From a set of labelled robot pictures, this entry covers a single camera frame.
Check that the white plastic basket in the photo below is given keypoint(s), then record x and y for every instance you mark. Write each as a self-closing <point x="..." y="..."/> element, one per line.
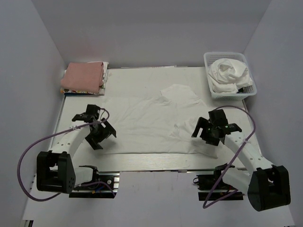
<point x="211" y="57"/>

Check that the green and white t shirt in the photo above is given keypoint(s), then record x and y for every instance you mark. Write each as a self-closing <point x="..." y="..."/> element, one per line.
<point x="240" y="91"/>

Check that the pink folded t shirt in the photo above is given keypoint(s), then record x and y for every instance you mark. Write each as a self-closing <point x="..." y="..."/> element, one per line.
<point x="86" y="77"/>

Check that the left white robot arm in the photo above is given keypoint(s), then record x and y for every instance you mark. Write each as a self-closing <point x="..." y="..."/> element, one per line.
<point x="55" y="171"/>

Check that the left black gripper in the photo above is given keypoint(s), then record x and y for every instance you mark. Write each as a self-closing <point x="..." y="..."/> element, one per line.
<point x="107" y="130"/>

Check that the patterned folded t shirt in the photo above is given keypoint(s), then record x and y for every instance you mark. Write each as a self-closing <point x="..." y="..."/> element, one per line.
<point x="101" y="88"/>

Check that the plain white t shirt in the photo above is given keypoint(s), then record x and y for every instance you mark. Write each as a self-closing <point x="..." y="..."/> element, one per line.
<point x="157" y="124"/>

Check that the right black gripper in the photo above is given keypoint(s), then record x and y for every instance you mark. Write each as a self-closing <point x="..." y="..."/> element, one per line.
<point x="203" y="123"/>

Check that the white t shirt with print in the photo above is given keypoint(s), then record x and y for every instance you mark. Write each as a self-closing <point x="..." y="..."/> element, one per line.
<point x="229" y="76"/>

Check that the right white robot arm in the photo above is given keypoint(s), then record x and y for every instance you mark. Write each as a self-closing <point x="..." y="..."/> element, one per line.
<point x="248" y="173"/>

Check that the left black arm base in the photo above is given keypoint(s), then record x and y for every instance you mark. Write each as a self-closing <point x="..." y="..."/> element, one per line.
<point x="93" y="184"/>

